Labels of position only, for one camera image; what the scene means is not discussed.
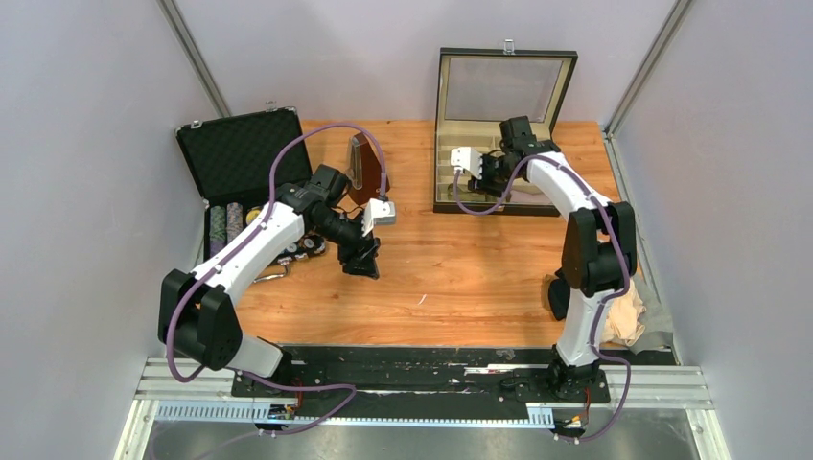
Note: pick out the beige underwear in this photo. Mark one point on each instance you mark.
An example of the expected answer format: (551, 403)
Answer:
(622, 326)

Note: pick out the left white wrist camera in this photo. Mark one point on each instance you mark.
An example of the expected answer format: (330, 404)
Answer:
(378, 212)

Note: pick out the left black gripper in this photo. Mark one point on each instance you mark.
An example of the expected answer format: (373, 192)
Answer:
(362, 263)

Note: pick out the green purple chip stack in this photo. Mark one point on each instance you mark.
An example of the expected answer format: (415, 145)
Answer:
(217, 230)

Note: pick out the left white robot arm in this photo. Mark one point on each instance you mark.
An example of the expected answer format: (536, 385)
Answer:
(197, 313)

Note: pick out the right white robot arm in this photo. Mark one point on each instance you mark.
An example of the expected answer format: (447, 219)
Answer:
(599, 255)

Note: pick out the aluminium frame rail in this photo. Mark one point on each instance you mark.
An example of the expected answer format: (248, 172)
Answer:
(658, 409)

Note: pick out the black underwear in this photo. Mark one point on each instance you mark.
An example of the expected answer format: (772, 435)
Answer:
(556, 294)

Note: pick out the wooden metronome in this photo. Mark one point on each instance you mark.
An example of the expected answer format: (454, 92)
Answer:
(364, 171)

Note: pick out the black compartment display box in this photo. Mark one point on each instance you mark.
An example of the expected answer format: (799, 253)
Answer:
(488, 99)

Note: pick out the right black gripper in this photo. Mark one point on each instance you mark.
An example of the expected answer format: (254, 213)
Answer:
(483, 185)

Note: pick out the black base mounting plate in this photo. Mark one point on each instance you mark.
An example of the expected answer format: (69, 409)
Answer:
(437, 383)

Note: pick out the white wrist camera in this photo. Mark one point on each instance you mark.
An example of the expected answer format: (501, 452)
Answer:
(466, 159)
(378, 212)

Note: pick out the yellow dealer chip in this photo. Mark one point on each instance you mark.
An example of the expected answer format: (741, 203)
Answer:
(252, 214)

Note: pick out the purple grey chip stack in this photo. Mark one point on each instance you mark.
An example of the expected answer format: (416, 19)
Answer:
(234, 221)

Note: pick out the grey cloth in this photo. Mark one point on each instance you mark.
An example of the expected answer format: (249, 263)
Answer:
(658, 331)

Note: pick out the black poker chip case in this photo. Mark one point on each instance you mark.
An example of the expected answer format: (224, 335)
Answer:
(229, 158)

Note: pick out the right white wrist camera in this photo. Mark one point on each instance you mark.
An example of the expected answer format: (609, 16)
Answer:
(466, 159)

